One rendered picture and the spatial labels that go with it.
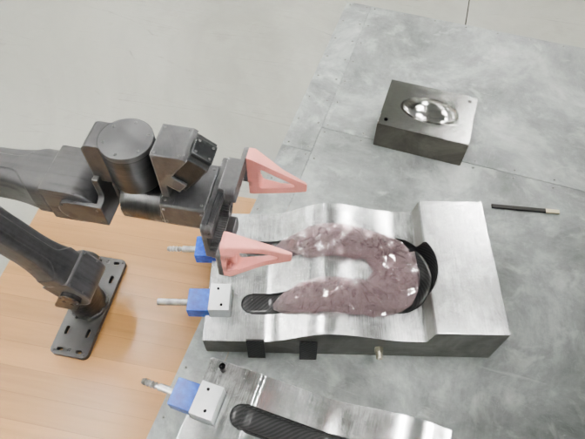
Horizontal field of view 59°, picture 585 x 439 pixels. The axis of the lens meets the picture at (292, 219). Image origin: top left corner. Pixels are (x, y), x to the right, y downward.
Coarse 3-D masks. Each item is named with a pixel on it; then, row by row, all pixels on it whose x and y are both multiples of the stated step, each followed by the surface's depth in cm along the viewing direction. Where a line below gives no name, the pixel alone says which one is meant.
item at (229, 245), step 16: (224, 224) 59; (224, 240) 53; (240, 240) 54; (256, 240) 55; (224, 256) 54; (256, 256) 57; (272, 256) 57; (288, 256) 56; (224, 272) 57; (240, 272) 58
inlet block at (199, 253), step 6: (198, 240) 96; (186, 246) 96; (198, 246) 95; (186, 252) 96; (192, 252) 96; (198, 252) 94; (204, 252) 94; (198, 258) 95; (204, 258) 95; (210, 258) 95
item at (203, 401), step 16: (144, 384) 79; (160, 384) 78; (176, 384) 78; (192, 384) 78; (208, 384) 76; (176, 400) 76; (192, 400) 76; (208, 400) 75; (224, 400) 78; (192, 416) 76; (208, 416) 74
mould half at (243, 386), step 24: (216, 360) 81; (216, 384) 79; (240, 384) 79; (264, 384) 79; (288, 384) 79; (264, 408) 77; (288, 408) 78; (312, 408) 78; (336, 408) 77; (360, 408) 76; (192, 432) 75; (216, 432) 75; (240, 432) 75; (336, 432) 75; (360, 432) 74; (384, 432) 72; (408, 432) 71; (432, 432) 71
